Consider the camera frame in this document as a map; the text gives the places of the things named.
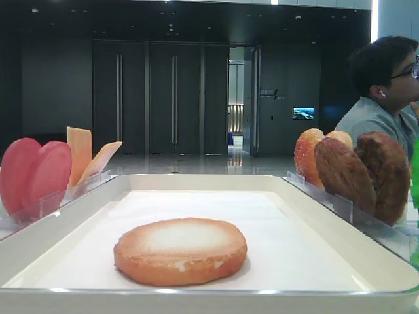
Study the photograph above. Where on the round bread slice on tray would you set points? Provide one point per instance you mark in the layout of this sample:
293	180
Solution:
179	252

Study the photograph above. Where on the leaning orange cheese slice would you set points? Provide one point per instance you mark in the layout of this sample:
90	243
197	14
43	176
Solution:
101	159

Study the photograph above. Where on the upright orange cheese slice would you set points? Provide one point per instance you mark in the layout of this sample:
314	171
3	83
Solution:
80	142

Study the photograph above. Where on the front brown meat patty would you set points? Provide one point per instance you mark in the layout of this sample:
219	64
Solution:
342	172

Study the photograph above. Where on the brown meat patty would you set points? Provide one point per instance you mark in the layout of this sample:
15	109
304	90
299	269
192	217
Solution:
342	172
388	167

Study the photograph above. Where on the inner red tomato slice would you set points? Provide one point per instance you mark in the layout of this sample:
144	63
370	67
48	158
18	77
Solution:
49	172

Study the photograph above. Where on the red tomato slice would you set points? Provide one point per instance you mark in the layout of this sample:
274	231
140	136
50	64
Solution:
49	172
15	165

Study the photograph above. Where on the rear brown meat patty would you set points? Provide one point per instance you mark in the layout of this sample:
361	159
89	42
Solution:
388	167

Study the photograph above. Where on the outer red tomato slice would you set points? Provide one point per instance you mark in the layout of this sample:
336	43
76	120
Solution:
15	165

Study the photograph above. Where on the green lettuce leaf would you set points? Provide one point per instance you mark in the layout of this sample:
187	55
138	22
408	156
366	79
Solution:
415	175

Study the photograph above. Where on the dark double doors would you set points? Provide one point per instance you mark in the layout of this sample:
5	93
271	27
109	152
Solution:
161	98

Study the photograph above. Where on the sugared bun slice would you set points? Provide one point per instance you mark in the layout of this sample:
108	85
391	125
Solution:
305	163

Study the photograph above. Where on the open dark door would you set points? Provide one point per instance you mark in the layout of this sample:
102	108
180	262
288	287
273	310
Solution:
254	110

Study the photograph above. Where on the pale bun slice behind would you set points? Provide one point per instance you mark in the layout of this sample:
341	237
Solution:
341	136

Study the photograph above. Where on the white rectangular tray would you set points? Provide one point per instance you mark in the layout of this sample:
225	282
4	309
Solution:
302	258

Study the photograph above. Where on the seated person with glasses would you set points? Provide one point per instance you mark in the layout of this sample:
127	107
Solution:
385	75

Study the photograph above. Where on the left clear acrylic rack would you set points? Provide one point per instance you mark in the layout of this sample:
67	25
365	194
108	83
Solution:
11	223

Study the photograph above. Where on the clear acrylic rack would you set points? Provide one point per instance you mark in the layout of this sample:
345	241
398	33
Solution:
401	239
11	223

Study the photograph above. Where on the right clear acrylic rack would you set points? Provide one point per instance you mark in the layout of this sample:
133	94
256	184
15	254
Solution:
401	239

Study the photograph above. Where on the small wall display screen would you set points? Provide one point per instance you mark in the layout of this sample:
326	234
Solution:
303	113

